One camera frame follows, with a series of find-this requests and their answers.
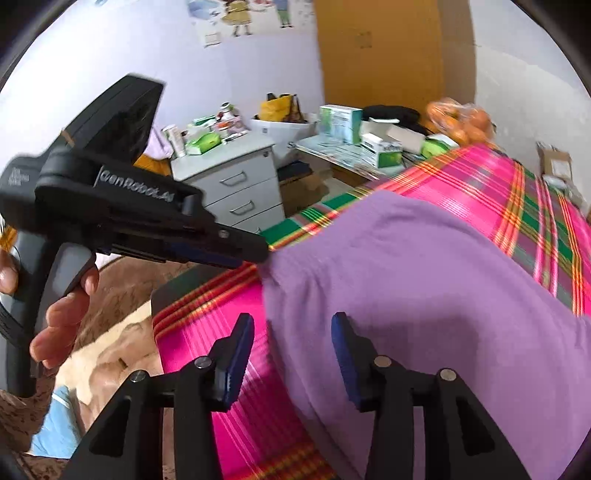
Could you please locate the brown cardboard box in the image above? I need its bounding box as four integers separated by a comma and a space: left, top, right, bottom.
536, 143, 573, 178

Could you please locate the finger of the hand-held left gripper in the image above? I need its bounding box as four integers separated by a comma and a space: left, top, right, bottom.
180, 210, 269, 265
95, 233, 243, 269

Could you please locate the pink plaid bed sheet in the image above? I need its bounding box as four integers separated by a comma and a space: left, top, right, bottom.
152, 143, 591, 480

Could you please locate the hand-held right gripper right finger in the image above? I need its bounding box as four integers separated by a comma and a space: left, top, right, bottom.
331, 311, 532, 480

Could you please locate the flat cardboard carton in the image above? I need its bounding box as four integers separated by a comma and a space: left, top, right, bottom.
277, 161, 333, 217

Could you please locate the grey drawer cabinet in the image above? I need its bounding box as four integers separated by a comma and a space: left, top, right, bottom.
171, 131, 286, 234

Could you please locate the purple sweater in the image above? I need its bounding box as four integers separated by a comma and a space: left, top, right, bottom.
259, 190, 591, 480

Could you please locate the black garment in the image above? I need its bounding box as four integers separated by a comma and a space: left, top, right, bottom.
362, 104, 421, 126

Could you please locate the green tissue packet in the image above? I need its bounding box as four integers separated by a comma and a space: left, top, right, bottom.
422, 135, 460, 158

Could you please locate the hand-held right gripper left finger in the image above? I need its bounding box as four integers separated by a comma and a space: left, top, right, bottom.
60, 313, 256, 480

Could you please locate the green white medicine box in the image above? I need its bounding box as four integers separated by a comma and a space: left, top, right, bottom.
359, 133, 404, 168

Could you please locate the teal white box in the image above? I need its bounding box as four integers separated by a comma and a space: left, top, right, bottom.
318, 104, 363, 145

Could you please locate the brown fuzzy blanket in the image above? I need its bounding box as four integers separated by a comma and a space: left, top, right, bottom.
0, 258, 195, 480

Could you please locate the wooden wardrobe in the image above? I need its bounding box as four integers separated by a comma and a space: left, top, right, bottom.
314, 0, 476, 116

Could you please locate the yellow bag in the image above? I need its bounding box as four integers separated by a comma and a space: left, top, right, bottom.
259, 92, 308, 124

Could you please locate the wall poster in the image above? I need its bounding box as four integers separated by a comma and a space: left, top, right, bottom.
187, 0, 315, 49

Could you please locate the person's left hand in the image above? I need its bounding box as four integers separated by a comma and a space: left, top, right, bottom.
0, 251, 100, 370

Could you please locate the bag of oranges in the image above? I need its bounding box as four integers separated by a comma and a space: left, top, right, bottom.
425, 98, 492, 146

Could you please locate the folding table with printed top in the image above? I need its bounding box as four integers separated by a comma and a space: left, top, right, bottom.
295, 136, 416, 181

